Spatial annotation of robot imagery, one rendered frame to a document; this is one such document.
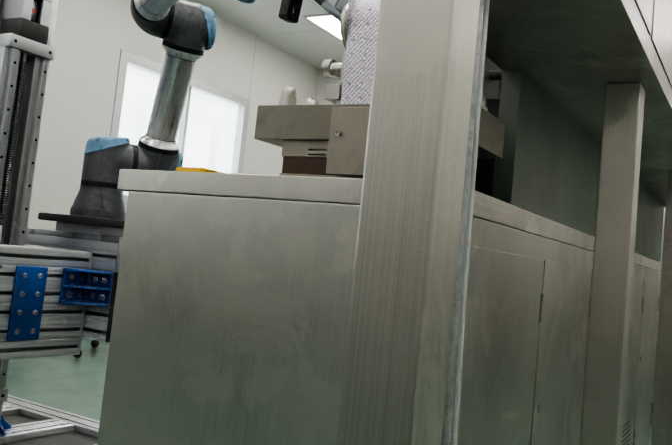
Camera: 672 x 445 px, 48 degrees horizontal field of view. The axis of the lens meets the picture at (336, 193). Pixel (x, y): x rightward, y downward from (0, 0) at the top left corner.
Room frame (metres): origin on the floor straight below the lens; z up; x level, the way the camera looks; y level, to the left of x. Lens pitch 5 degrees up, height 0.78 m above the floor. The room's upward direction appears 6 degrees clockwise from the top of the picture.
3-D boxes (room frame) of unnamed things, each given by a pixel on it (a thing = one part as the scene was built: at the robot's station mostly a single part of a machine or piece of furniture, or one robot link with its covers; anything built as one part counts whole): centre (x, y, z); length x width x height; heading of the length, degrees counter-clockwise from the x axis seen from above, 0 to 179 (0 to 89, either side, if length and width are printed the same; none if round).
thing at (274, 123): (1.28, -0.06, 1.00); 0.40 x 0.16 x 0.06; 60
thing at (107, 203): (2.09, 0.65, 0.87); 0.15 x 0.15 x 0.10
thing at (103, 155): (2.09, 0.64, 0.98); 0.13 x 0.12 x 0.14; 122
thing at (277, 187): (2.32, -0.51, 0.88); 2.52 x 0.66 x 0.04; 150
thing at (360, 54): (1.40, -0.09, 1.11); 0.23 x 0.01 x 0.18; 60
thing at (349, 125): (1.19, -0.03, 0.96); 0.10 x 0.03 x 0.11; 60
